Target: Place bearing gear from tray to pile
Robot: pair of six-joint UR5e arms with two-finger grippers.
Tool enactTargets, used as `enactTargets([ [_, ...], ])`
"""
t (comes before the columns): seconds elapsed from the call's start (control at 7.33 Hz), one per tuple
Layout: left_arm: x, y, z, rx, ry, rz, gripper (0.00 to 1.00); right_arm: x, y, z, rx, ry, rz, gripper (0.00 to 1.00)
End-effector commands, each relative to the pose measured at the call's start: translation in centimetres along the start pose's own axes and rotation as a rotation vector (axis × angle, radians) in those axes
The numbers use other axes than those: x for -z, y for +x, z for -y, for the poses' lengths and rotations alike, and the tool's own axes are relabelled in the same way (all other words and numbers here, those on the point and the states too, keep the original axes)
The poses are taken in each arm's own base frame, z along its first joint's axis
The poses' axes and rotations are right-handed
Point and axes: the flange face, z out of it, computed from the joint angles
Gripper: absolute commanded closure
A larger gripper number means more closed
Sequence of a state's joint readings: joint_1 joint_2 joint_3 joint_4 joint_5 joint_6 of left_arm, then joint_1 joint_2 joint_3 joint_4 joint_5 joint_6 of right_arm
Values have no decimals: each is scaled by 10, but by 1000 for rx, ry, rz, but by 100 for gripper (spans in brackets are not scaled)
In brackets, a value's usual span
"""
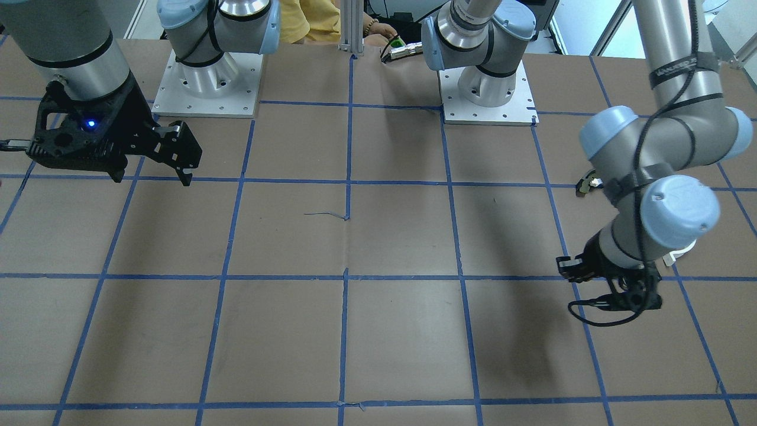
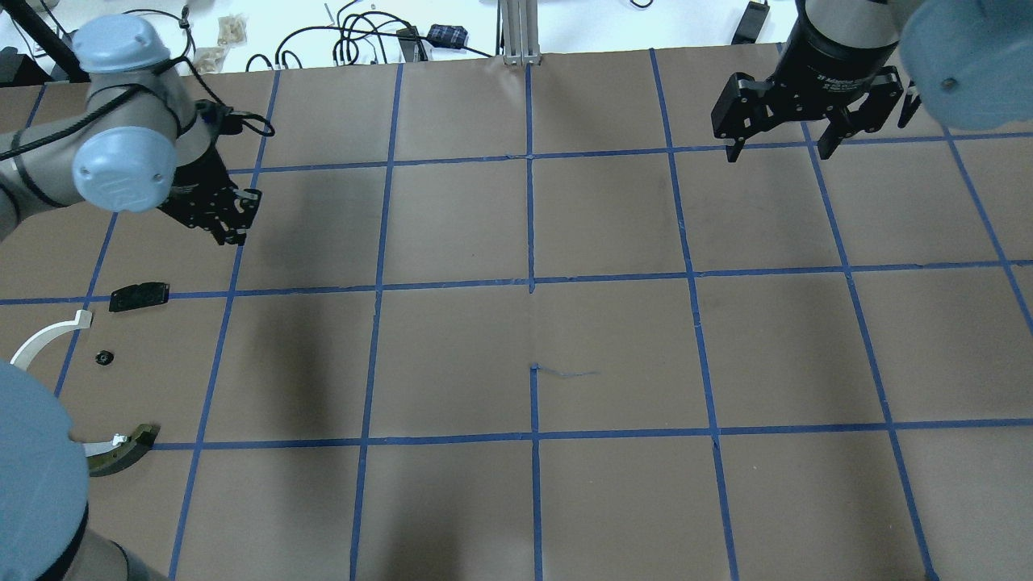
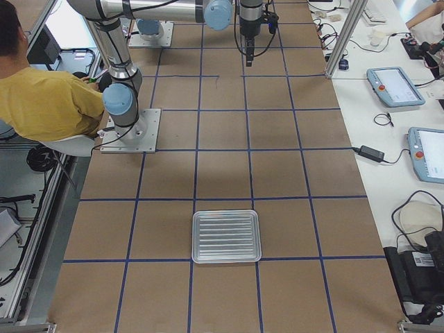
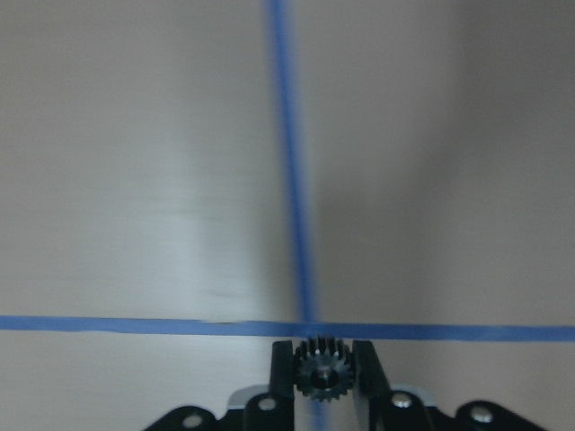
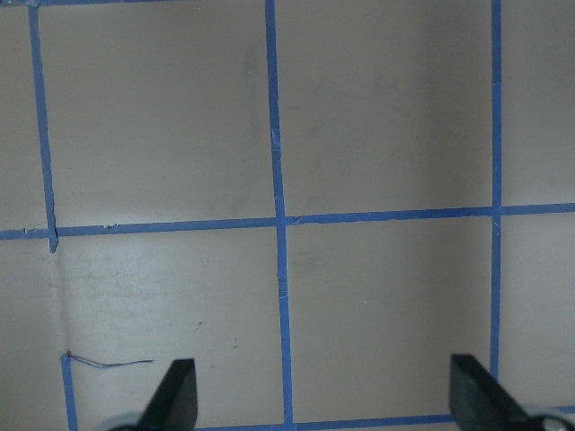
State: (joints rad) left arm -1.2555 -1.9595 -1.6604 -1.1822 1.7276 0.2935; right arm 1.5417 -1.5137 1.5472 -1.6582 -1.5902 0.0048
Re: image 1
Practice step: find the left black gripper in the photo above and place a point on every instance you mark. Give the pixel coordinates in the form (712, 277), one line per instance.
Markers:
(598, 260)

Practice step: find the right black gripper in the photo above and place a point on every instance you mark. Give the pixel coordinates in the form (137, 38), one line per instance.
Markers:
(131, 121)

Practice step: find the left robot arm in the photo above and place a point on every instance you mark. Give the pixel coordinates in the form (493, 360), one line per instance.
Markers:
(639, 161)

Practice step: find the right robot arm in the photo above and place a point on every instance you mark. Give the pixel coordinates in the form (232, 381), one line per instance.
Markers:
(73, 40)

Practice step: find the white curved plastic part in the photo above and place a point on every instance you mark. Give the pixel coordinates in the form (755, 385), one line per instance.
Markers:
(670, 258)

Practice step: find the brake shoe part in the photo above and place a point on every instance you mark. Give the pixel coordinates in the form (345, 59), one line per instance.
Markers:
(588, 183)

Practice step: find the person in yellow shirt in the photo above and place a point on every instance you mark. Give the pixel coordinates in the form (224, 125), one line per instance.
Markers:
(319, 23)

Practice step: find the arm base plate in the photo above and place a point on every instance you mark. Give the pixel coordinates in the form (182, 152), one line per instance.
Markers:
(472, 98)
(227, 89)

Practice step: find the aluminium frame post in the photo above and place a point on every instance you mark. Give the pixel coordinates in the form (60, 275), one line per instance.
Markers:
(351, 32)

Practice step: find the green handled tool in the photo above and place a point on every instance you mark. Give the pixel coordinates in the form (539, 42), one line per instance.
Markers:
(393, 50)

